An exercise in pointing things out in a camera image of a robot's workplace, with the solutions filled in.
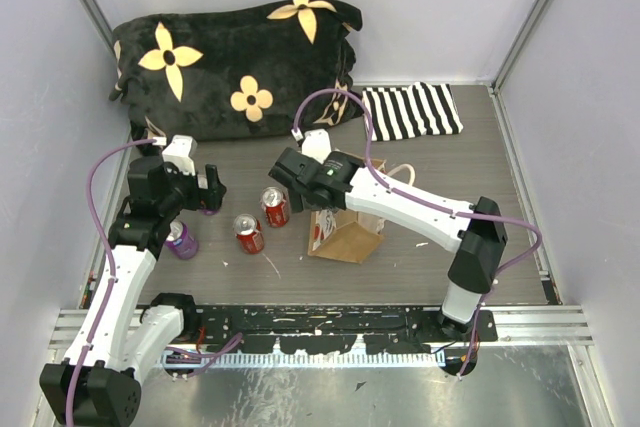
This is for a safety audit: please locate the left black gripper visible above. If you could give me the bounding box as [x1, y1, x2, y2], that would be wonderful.
[160, 160, 226, 217]

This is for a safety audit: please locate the red cola can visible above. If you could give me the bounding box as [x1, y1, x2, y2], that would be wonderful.
[260, 187, 290, 228]
[233, 214, 264, 254]

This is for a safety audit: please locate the brown canvas bag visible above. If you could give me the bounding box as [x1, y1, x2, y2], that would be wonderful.
[306, 158, 416, 265]

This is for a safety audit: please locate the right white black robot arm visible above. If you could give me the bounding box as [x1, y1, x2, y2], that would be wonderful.
[269, 148, 508, 341]

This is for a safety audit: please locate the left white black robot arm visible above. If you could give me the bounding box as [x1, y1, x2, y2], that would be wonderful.
[39, 135, 226, 426]

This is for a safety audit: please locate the near purple soda can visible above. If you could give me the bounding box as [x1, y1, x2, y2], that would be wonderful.
[164, 220, 199, 260]

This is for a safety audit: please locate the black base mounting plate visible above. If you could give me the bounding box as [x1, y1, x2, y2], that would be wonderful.
[174, 304, 471, 355]

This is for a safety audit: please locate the black white striped cloth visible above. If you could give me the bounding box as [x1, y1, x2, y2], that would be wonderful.
[362, 82, 464, 142]

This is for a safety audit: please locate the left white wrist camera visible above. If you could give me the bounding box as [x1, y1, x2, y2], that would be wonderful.
[162, 135, 197, 176]

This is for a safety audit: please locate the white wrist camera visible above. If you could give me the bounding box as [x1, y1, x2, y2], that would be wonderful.
[301, 129, 333, 164]
[162, 135, 197, 176]

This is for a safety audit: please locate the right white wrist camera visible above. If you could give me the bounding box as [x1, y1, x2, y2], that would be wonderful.
[301, 129, 333, 164]

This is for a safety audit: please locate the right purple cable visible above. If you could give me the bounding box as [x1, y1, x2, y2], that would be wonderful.
[291, 88, 543, 278]

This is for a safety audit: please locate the purple cable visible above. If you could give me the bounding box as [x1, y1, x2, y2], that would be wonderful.
[291, 88, 543, 278]
[64, 136, 166, 427]

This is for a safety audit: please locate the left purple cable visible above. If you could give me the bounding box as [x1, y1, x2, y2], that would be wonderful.
[64, 136, 166, 427]

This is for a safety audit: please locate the white slotted cable duct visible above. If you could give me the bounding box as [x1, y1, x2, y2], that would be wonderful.
[149, 349, 446, 369]

